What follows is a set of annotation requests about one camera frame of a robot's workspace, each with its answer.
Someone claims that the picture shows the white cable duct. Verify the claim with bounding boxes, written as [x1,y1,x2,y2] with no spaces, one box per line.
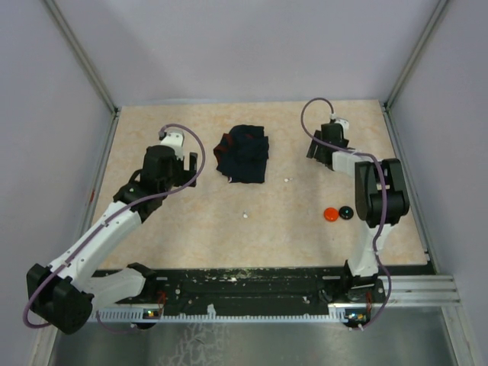
[87,304,365,324]

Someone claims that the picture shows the dark navy folded cloth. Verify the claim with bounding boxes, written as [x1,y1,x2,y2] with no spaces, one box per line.
[213,124,269,184]

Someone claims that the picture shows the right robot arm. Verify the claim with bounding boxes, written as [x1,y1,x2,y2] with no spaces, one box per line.
[307,122,409,302]

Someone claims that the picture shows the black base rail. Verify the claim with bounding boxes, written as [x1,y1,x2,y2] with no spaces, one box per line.
[114,265,386,317]

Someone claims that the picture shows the orange earbud case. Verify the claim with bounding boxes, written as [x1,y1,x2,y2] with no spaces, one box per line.
[323,207,339,222]

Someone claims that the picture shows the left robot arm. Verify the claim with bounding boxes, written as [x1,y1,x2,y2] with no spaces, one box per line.
[22,143,206,335]

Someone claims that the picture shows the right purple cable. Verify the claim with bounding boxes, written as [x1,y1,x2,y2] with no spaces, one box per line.
[300,98,393,332]

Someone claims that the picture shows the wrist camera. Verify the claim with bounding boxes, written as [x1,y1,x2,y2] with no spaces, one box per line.
[330,117,350,131]
[159,129,185,160]

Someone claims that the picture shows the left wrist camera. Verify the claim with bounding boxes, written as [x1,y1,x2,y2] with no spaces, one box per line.
[159,129,185,160]

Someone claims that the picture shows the black earbud case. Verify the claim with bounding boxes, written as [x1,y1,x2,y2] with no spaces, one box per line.
[339,206,355,220]

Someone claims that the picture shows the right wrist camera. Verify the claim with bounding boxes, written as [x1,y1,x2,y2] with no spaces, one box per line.
[330,117,350,131]

